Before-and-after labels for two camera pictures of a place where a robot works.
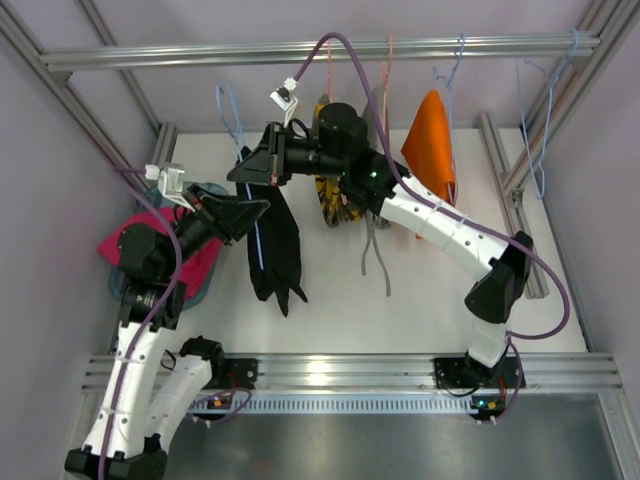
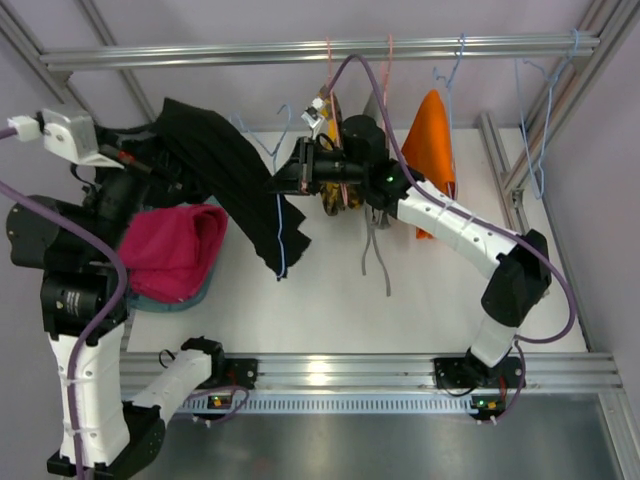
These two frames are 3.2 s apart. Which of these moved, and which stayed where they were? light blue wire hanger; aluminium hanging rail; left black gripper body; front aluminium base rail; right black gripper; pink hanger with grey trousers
Moved: right black gripper; left black gripper body
Stayed: front aluminium base rail; pink hanger with grey trousers; light blue wire hanger; aluminium hanging rail
